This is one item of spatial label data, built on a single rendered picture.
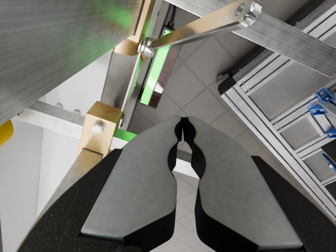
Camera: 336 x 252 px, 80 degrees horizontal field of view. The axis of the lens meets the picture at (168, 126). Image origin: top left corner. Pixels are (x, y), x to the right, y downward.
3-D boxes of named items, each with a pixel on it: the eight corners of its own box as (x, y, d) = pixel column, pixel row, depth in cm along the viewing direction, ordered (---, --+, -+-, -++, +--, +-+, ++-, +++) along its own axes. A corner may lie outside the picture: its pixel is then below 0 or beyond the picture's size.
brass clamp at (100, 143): (126, 110, 37) (119, 125, 32) (110, 162, 43) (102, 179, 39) (93, 98, 36) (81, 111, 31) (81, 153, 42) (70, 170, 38)
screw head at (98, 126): (107, 122, 32) (104, 126, 31) (104, 133, 33) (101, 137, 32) (94, 118, 32) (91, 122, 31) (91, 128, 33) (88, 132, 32)
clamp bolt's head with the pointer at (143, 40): (154, 57, 39) (159, 38, 24) (150, 69, 39) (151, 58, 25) (145, 53, 39) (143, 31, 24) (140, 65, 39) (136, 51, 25)
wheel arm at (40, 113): (230, 163, 42) (235, 179, 38) (222, 174, 43) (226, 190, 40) (9, 86, 35) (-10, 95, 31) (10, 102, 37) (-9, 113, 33)
